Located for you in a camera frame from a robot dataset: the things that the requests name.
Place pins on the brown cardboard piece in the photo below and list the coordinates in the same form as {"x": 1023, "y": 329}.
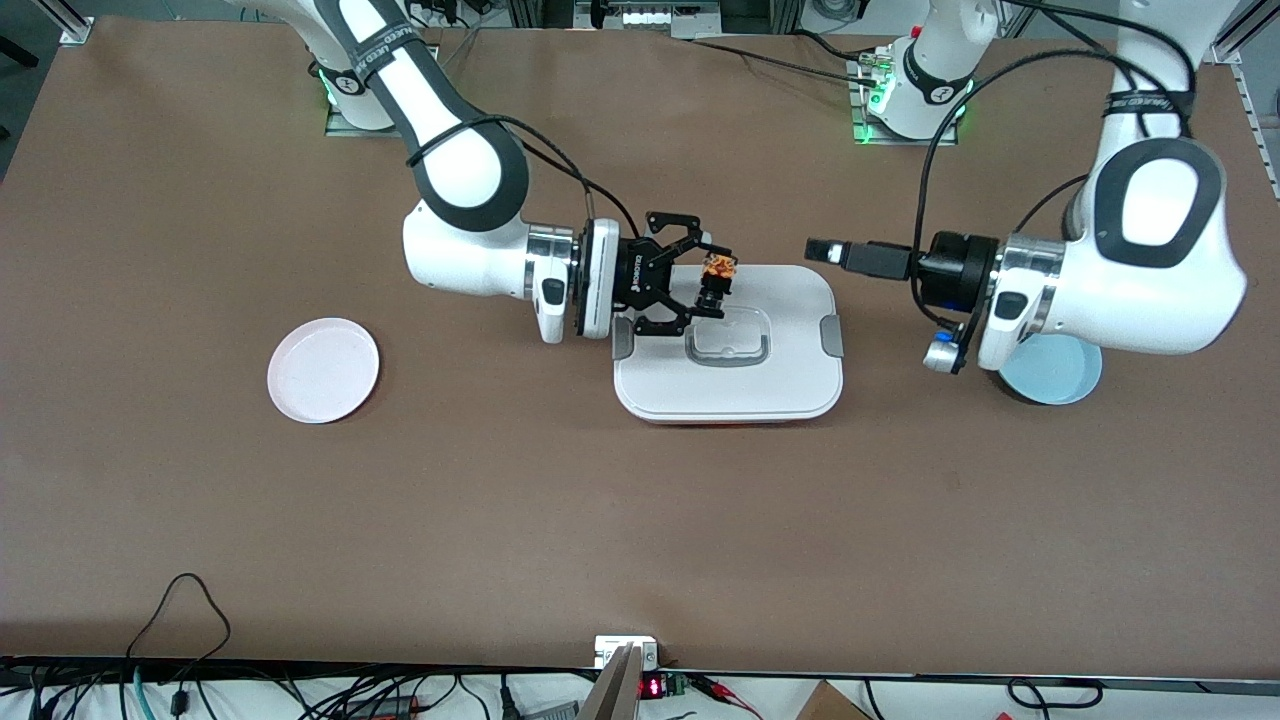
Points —
{"x": 830, "y": 705}

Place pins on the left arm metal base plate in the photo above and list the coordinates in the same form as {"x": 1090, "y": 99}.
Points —
{"x": 862, "y": 135}

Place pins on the pink round plate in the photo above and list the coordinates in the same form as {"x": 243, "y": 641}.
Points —
{"x": 323, "y": 370}

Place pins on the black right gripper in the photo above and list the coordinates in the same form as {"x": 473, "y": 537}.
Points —
{"x": 637, "y": 279}

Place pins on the orange and black switch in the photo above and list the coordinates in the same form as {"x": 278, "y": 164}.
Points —
{"x": 716, "y": 268}

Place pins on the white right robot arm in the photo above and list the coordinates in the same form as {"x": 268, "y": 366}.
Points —
{"x": 460, "y": 170}

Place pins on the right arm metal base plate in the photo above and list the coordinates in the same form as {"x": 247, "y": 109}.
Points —
{"x": 335, "y": 125}

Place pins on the small white socket block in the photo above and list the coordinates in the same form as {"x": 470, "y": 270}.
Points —
{"x": 612, "y": 648}

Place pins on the red digit display module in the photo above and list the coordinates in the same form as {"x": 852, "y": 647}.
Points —
{"x": 652, "y": 687}

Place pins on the grey slanted bar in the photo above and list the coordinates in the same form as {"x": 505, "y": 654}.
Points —
{"x": 612, "y": 695}

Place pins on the black table edge rail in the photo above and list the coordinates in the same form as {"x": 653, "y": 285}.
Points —
{"x": 300, "y": 668}

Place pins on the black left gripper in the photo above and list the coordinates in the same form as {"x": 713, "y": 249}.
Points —
{"x": 942, "y": 270}

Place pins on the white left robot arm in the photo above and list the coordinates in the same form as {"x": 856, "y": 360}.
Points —
{"x": 1150, "y": 210}

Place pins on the white box with grey clips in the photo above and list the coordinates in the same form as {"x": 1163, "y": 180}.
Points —
{"x": 790, "y": 390}

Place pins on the light blue round plate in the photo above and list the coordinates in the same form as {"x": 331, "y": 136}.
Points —
{"x": 1060, "y": 380}

